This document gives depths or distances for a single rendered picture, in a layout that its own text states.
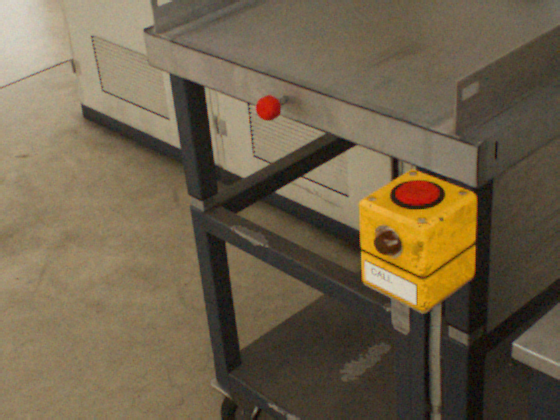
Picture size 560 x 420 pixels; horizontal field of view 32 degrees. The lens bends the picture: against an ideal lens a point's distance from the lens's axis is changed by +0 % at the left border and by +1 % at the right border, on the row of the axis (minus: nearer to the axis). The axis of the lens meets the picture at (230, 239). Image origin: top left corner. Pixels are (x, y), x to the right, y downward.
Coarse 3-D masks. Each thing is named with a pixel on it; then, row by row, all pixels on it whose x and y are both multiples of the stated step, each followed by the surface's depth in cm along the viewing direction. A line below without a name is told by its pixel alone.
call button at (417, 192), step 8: (408, 184) 92; (416, 184) 92; (424, 184) 92; (432, 184) 92; (400, 192) 91; (408, 192) 91; (416, 192) 91; (424, 192) 91; (432, 192) 91; (400, 200) 91; (408, 200) 90; (416, 200) 90; (424, 200) 90; (432, 200) 90
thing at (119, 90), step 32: (64, 0) 298; (96, 0) 284; (128, 0) 272; (160, 0) 260; (96, 32) 292; (128, 32) 279; (96, 64) 301; (128, 64) 288; (96, 96) 310; (128, 96) 295; (160, 96) 282; (128, 128) 307; (160, 128) 289
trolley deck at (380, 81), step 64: (320, 0) 153; (384, 0) 150; (448, 0) 146; (512, 0) 144; (192, 64) 144; (256, 64) 135; (320, 64) 132; (384, 64) 130; (448, 64) 128; (320, 128) 128; (384, 128) 119; (512, 128) 112
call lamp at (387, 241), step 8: (384, 224) 91; (376, 232) 91; (384, 232) 90; (392, 232) 90; (376, 240) 91; (384, 240) 90; (392, 240) 90; (400, 240) 90; (376, 248) 91; (384, 248) 90; (392, 248) 90; (400, 248) 90; (392, 256) 92
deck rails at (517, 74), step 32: (192, 0) 150; (224, 0) 154; (256, 0) 155; (160, 32) 148; (544, 32) 116; (512, 64) 114; (544, 64) 118; (480, 96) 112; (512, 96) 116; (448, 128) 112
